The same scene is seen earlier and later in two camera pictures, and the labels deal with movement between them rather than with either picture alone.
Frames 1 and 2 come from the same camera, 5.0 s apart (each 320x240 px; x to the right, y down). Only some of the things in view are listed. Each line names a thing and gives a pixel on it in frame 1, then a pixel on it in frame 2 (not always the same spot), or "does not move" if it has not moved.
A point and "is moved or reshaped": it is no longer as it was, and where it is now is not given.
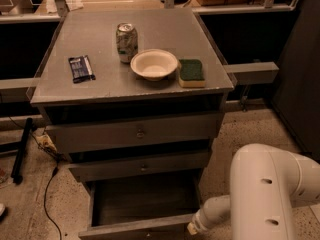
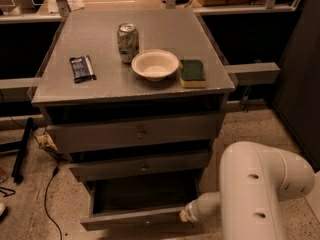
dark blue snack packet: x=81 y=69 does not move
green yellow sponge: x=191 y=74 does not move
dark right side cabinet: x=297 y=87 does not move
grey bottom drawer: x=157 y=208 is moved or reshaped
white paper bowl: x=154 y=64 does not move
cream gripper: x=200 y=221 to x=190 y=213
